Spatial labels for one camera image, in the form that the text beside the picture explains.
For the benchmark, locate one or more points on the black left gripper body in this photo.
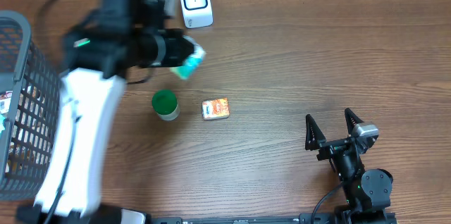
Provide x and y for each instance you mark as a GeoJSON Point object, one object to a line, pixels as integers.
{"type": "Point", "coordinates": [175, 48]}

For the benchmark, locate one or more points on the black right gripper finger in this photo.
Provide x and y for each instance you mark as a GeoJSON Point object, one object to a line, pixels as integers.
{"type": "Point", "coordinates": [314, 136]}
{"type": "Point", "coordinates": [351, 119]}

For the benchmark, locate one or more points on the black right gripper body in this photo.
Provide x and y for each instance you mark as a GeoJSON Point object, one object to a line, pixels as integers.
{"type": "Point", "coordinates": [329, 144]}

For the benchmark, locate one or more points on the teal tissue pack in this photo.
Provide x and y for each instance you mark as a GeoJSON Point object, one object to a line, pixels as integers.
{"type": "Point", "coordinates": [191, 63]}

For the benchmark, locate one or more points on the green lid clear jar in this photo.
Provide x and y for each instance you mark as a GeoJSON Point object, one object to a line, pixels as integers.
{"type": "Point", "coordinates": [165, 104]}

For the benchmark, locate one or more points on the orange tissue pack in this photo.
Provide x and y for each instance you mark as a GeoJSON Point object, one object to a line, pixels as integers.
{"type": "Point", "coordinates": [215, 109]}

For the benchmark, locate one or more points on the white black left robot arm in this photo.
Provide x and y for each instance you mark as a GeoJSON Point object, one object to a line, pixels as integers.
{"type": "Point", "coordinates": [98, 52]}

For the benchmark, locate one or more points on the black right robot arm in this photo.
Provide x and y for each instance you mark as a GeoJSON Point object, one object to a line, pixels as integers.
{"type": "Point", "coordinates": [367, 192]}

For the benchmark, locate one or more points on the white barcode scanner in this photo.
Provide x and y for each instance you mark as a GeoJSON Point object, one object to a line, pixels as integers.
{"type": "Point", "coordinates": [197, 13]}

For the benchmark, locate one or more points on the dark grey mesh basket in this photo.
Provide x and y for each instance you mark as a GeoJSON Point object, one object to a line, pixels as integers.
{"type": "Point", "coordinates": [29, 110]}

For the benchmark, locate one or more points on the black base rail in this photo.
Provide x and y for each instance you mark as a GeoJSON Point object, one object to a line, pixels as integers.
{"type": "Point", "coordinates": [303, 218]}

